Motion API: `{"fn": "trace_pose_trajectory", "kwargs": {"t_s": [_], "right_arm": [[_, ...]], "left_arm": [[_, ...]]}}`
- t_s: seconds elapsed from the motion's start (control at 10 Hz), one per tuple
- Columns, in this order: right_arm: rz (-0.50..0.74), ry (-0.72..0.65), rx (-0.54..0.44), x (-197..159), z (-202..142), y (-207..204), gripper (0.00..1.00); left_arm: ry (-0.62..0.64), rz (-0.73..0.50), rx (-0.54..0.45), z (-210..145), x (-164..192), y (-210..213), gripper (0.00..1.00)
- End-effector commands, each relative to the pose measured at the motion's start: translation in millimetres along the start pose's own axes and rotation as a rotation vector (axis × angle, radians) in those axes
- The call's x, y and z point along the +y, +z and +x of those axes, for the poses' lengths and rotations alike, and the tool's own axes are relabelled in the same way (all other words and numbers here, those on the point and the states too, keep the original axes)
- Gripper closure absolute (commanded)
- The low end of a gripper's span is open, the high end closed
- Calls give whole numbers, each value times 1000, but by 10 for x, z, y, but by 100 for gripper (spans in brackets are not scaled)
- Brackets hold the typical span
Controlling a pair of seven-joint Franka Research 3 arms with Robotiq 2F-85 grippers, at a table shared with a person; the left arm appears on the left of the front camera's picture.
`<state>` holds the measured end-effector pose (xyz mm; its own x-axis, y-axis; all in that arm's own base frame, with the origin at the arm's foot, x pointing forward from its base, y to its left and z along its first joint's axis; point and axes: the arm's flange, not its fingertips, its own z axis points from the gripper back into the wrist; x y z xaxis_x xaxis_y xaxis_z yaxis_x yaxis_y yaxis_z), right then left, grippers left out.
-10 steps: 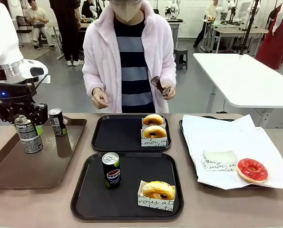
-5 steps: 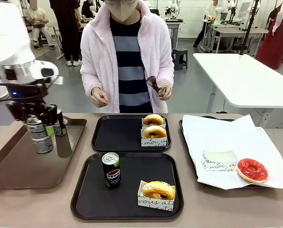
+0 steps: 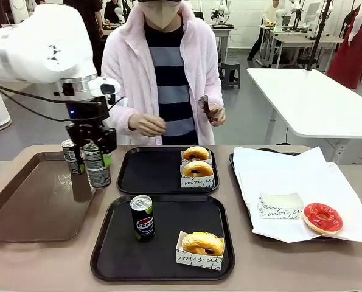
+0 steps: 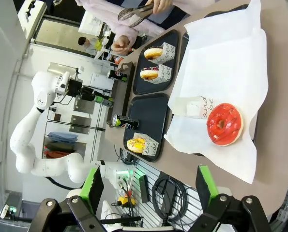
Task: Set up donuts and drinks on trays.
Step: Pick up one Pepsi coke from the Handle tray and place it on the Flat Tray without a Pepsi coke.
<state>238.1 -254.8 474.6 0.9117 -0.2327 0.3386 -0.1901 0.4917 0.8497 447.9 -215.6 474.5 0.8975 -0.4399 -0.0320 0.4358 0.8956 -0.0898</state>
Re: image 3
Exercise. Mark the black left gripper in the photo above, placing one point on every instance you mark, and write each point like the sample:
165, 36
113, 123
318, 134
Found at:
88, 114

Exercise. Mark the black Pepsi can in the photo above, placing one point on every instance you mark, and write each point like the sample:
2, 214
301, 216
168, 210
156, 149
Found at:
98, 176
74, 164
142, 222

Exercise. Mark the yellow glazed donut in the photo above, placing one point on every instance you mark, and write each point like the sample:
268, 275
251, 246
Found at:
188, 170
190, 153

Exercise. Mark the white printed paper box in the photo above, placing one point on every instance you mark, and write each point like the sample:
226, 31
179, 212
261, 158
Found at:
210, 159
279, 202
199, 261
196, 182

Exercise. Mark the yellow donut with sprinkles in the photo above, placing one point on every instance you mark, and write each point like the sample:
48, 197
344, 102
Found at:
193, 243

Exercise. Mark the person's right forearm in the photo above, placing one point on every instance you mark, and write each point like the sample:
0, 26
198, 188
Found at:
116, 118

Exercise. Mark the person's left forearm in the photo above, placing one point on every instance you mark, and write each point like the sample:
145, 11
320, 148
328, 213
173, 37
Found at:
212, 88

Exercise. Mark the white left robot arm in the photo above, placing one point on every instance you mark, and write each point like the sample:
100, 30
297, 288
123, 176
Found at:
31, 45

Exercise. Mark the person's right hand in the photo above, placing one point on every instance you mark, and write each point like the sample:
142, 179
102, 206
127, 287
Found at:
147, 125

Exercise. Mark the person's left hand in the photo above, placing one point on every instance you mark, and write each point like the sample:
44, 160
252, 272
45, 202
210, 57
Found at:
221, 117

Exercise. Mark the black plastic tray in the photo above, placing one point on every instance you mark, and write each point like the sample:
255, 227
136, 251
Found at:
231, 165
150, 173
156, 258

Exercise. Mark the person in pink jacket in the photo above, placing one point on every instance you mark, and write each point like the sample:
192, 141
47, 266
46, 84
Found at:
123, 76

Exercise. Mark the blue striped shirt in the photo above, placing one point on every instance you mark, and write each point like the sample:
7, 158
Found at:
171, 91

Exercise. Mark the brown plastic tray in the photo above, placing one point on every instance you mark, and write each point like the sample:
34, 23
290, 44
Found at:
31, 207

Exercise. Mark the bystander in black clothes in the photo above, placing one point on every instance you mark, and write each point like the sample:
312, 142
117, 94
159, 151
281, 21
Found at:
94, 18

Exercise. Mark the beige face mask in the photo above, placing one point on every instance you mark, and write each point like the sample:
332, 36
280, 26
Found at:
161, 15

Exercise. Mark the grey plastic stool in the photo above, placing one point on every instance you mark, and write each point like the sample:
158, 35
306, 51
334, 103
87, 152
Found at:
230, 73

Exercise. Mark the grey background table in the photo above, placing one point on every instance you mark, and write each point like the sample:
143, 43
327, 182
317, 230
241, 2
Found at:
223, 33

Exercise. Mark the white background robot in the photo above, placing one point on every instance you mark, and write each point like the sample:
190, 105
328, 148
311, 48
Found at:
221, 10

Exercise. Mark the empty white printed paper box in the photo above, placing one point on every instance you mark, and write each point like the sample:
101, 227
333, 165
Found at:
279, 202

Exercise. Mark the white paper sheet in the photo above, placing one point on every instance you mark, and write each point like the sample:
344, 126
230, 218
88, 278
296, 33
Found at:
290, 176

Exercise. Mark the bystander in white top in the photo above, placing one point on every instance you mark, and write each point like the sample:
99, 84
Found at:
269, 15

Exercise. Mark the white table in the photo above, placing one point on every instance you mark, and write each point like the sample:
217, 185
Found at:
314, 100

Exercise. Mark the grey background desk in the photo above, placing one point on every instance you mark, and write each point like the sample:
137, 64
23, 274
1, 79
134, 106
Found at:
302, 41

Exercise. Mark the red glazed donut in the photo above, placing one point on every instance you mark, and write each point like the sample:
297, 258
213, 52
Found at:
313, 213

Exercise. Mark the black stand pole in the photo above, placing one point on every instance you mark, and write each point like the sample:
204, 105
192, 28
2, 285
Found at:
319, 33

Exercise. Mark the mannequin with red dress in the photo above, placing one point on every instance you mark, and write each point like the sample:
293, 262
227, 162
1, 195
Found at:
348, 54

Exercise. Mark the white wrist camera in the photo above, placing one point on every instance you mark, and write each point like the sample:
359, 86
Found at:
104, 87

